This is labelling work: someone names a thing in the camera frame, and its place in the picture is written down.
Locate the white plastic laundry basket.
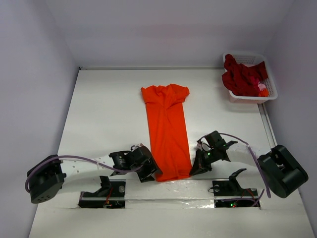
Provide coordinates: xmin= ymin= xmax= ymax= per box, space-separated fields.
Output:
xmin=222 ymin=52 xmax=278 ymax=104

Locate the orange garment in basket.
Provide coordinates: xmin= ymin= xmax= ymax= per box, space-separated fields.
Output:
xmin=258 ymin=89 xmax=269 ymax=97

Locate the dark red t-shirt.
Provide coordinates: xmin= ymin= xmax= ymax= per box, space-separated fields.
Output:
xmin=222 ymin=54 xmax=268 ymax=97

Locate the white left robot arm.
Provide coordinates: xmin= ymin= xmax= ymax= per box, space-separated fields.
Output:
xmin=25 ymin=144 xmax=162 ymax=209

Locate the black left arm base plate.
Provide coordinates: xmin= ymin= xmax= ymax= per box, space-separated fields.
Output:
xmin=78 ymin=176 xmax=126 ymax=209

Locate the orange t-shirt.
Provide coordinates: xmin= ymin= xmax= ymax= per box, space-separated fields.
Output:
xmin=141 ymin=84 xmax=192 ymax=182

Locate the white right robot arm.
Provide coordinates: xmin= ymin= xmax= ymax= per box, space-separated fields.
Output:
xmin=190 ymin=131 xmax=309 ymax=198

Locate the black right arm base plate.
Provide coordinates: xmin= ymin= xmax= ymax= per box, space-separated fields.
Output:
xmin=208 ymin=168 xmax=261 ymax=209

